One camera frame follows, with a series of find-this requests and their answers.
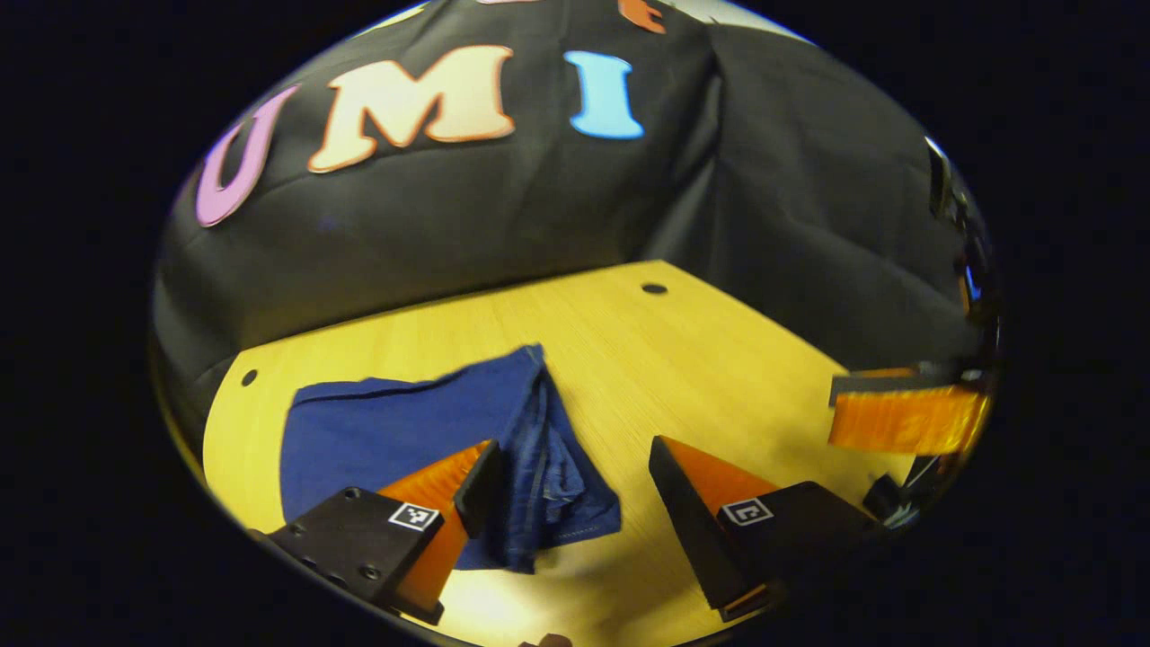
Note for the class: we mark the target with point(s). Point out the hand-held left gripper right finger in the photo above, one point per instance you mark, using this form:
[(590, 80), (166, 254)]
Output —
[(687, 530)]

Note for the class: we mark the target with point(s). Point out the black backdrop cloth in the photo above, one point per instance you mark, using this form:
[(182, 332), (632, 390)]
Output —
[(539, 207)]

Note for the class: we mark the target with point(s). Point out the blue jeans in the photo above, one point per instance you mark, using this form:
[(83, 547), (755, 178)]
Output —
[(404, 440)]

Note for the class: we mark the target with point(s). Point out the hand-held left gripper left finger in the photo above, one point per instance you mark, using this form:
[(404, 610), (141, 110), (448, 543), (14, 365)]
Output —
[(481, 490)]

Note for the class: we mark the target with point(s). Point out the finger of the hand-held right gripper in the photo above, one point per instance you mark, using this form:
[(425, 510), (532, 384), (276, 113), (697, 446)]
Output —
[(898, 420)]

